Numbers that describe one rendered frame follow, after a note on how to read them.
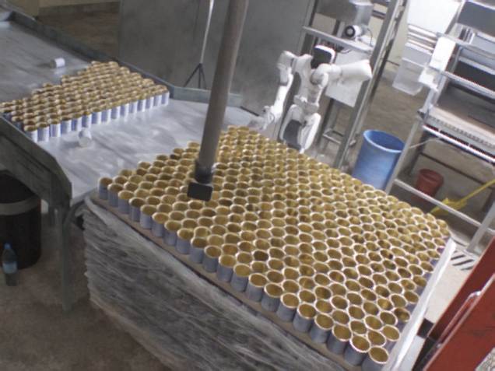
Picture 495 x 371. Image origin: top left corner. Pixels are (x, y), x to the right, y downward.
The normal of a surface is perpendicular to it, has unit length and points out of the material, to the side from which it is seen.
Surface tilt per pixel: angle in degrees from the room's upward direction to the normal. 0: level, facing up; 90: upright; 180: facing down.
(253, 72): 90
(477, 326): 90
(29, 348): 0
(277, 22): 90
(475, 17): 90
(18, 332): 0
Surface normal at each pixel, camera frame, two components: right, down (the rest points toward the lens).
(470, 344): -0.59, 0.34
